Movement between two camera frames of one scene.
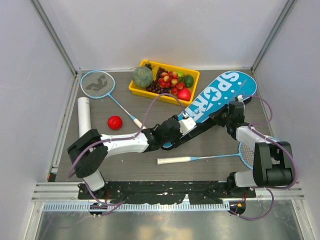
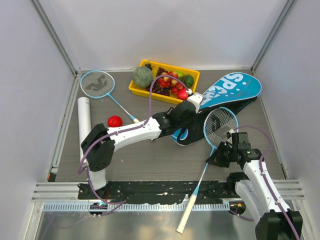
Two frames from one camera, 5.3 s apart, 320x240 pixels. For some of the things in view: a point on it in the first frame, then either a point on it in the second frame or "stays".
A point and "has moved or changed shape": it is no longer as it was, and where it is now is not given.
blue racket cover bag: x=235 y=86 has moved or changed shape
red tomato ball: x=115 y=122 stays
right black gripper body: x=221 y=117 → x=225 y=155
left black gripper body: x=174 y=140 → x=189 y=124
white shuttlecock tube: x=84 y=112 stays
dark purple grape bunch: x=154 y=87 stays
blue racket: x=246 y=155 → x=220 y=123
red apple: x=184 y=94 stays
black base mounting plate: x=165 y=192 stays
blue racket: x=99 y=84 stays
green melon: x=142 y=77 stays
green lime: x=188 y=81 stays
